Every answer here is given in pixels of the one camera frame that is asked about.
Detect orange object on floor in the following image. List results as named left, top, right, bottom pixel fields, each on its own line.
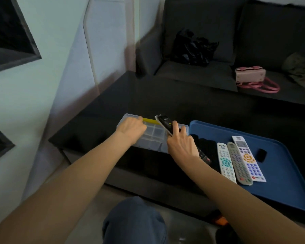
left=213, top=213, right=229, bottom=226

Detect person's right forearm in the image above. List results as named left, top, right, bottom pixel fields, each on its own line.
left=181, top=157, right=305, bottom=244

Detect large dark wall frame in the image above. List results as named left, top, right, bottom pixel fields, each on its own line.
left=0, top=0, right=42, bottom=75

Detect white remote with orange buttons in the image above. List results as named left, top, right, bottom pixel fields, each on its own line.
left=231, top=135, right=267, bottom=183

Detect small black key fob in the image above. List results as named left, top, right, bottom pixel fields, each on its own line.
left=256, top=148, right=268, bottom=163

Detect olive green cloth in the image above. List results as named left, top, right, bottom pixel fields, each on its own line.
left=281, top=52, right=305, bottom=92

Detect blue plastic tray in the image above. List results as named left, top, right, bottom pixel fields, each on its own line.
left=188, top=120, right=305, bottom=213

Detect person's leg in jeans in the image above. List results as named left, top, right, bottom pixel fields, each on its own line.
left=102, top=196, right=169, bottom=244

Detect black plastic bag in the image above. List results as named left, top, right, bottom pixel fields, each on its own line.
left=171, top=28, right=219, bottom=67

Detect person's left forearm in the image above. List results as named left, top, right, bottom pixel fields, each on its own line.
left=0, top=131, right=134, bottom=244

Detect white leaning panel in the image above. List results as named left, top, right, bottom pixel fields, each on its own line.
left=83, top=0, right=136, bottom=88

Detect black remote with coloured buttons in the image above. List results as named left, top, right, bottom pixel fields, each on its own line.
left=197, top=147, right=212, bottom=165

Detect clear plastic organizer box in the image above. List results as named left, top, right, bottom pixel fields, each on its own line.
left=116, top=113, right=189, bottom=154

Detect grey remote control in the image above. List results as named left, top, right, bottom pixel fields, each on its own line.
left=226, top=142, right=253, bottom=186

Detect pink handbag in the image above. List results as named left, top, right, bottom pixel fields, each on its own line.
left=234, top=66, right=281, bottom=94

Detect person's right hand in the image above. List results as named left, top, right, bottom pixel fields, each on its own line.
left=166, top=121, right=200, bottom=167

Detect black coffee table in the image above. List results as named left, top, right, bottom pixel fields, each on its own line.
left=48, top=70, right=305, bottom=226

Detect white remote with teal buttons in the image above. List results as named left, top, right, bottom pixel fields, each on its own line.
left=217, top=142, right=237, bottom=184

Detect person's left hand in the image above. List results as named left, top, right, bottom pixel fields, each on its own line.
left=116, top=116, right=147, bottom=145

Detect dark grey sofa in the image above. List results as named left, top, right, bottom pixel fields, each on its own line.
left=135, top=0, right=305, bottom=107

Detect large black remote control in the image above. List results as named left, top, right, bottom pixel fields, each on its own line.
left=189, top=134, right=221, bottom=173

